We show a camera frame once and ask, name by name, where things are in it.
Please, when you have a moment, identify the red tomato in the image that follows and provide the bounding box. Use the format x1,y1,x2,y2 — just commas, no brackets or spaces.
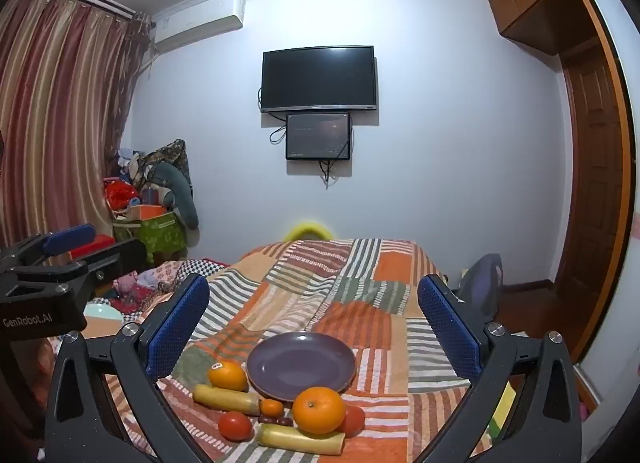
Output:
218,411,253,442
336,405,366,436

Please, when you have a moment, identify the brown wooden door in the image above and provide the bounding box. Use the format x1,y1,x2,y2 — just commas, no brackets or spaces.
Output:
555,38,631,359

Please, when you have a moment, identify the pile of clothes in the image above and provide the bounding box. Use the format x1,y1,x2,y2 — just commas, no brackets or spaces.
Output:
114,145,146,178

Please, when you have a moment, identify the purple round plate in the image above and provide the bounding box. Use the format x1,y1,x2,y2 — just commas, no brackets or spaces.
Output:
246,332,357,403

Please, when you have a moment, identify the black wall television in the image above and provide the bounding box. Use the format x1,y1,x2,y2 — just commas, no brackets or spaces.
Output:
261,45,377,114

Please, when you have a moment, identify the orange box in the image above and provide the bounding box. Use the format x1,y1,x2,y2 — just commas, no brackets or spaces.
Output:
125,203,167,221

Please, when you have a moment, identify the striped red curtain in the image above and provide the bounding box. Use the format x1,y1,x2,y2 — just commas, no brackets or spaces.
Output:
0,0,151,264

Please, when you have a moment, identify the dark patterned cloth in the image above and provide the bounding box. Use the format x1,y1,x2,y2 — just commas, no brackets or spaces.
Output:
132,139,193,184

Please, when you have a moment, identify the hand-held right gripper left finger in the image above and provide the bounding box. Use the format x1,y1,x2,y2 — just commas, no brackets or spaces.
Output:
44,273,211,463

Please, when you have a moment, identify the large orange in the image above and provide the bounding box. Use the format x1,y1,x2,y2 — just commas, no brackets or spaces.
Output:
292,386,347,435

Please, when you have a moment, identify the red bag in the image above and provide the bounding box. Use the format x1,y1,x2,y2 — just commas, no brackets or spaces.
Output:
103,180,141,216

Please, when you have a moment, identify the pale blue bowl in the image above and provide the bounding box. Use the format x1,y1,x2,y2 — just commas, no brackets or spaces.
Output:
82,302,125,329

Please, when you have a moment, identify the yellow curved object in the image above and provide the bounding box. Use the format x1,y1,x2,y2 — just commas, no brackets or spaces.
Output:
284,222,333,242

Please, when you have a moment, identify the white sliding wardrobe door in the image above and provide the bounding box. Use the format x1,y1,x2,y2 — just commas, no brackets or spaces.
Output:
572,0,640,409

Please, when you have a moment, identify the green storage box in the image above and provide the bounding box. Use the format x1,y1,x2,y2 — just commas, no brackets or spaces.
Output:
112,212,188,264

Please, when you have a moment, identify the yellow green cloth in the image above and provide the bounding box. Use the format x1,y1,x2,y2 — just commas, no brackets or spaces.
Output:
487,383,517,444

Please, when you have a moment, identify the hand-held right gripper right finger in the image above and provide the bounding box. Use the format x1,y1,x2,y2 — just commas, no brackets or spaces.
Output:
417,273,583,463

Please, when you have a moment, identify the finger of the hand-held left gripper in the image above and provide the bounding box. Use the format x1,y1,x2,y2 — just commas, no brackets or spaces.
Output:
0,224,97,270
10,238,146,295

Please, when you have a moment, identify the small black monitor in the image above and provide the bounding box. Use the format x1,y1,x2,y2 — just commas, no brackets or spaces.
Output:
285,112,351,161

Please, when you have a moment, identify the orange with sticker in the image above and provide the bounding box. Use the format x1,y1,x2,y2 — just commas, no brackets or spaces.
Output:
208,361,249,393

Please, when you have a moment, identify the red box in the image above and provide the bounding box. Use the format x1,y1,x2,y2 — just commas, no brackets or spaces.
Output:
70,235,118,261

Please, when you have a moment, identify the striped patchwork blanket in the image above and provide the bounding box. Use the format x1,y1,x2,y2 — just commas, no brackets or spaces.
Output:
100,238,501,463

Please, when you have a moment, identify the white air conditioner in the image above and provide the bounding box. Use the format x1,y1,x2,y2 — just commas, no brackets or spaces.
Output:
152,0,246,51

